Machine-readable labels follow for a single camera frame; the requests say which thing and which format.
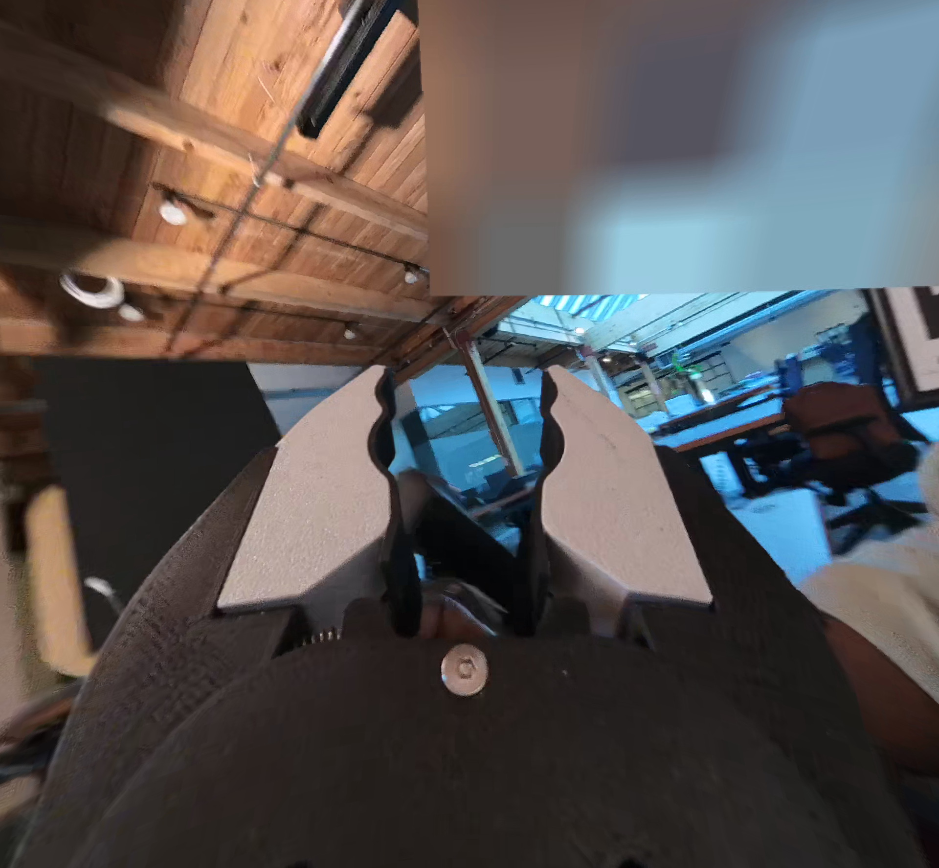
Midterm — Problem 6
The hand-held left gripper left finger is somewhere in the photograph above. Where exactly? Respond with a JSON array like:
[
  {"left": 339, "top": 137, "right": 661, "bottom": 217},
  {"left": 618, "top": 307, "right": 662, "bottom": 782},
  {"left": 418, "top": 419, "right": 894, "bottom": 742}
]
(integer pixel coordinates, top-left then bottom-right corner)
[{"left": 216, "top": 366, "right": 404, "bottom": 612}]

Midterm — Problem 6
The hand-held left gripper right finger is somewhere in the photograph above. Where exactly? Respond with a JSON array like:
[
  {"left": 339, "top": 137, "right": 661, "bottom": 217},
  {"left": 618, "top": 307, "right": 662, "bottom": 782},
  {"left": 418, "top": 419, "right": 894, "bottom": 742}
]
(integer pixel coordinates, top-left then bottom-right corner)
[{"left": 537, "top": 366, "right": 715, "bottom": 610}]

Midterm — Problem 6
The person's right forearm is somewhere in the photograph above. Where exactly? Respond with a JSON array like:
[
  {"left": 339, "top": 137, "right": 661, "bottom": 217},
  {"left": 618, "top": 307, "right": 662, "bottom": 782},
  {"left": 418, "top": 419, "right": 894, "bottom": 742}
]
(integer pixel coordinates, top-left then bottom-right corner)
[{"left": 825, "top": 607, "right": 939, "bottom": 777}]

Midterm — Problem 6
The person's right hand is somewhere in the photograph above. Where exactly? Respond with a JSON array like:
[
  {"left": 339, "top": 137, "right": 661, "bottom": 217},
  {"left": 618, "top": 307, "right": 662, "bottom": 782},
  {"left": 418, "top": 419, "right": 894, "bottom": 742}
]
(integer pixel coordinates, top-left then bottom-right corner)
[{"left": 422, "top": 582, "right": 511, "bottom": 640}]

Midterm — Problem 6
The long wooden workbench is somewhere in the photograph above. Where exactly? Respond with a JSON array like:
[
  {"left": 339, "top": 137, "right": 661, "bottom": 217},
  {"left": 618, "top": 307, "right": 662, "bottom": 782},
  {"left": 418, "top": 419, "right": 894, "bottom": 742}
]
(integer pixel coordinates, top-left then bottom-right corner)
[{"left": 651, "top": 387, "right": 792, "bottom": 496}]

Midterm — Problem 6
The black board with wooden rim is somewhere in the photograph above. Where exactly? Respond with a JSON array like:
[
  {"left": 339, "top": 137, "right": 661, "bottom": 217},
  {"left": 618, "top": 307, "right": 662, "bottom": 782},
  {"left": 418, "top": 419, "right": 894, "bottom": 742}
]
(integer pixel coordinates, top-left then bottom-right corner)
[{"left": 22, "top": 358, "right": 283, "bottom": 678}]

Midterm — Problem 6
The brown office chair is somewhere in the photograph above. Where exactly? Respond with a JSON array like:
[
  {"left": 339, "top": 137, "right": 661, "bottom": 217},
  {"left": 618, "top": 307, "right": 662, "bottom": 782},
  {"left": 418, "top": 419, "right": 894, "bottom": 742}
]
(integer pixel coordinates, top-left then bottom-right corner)
[{"left": 781, "top": 380, "right": 929, "bottom": 553}]

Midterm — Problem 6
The person in cream shirt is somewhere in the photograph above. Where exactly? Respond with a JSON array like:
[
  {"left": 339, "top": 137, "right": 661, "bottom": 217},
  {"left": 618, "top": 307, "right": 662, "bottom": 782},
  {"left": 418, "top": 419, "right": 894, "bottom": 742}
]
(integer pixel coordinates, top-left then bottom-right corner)
[{"left": 798, "top": 442, "right": 939, "bottom": 704}]

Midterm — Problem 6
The white cable coil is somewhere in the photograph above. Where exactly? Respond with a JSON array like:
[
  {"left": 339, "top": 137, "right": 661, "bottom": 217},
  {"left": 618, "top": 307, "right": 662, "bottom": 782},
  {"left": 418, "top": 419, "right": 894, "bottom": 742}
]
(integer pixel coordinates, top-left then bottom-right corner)
[{"left": 60, "top": 271, "right": 126, "bottom": 310}]

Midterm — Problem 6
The framed wall poster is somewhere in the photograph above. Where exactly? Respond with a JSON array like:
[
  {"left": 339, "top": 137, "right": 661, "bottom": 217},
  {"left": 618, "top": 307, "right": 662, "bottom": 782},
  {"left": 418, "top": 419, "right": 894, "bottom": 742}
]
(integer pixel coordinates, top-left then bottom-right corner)
[{"left": 866, "top": 288, "right": 939, "bottom": 410}]

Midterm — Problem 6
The black ceiling rail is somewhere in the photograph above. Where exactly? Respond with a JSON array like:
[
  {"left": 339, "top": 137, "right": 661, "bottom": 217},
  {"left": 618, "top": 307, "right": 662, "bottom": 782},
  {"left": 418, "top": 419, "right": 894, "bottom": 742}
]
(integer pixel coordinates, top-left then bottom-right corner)
[{"left": 293, "top": 0, "right": 416, "bottom": 140}]

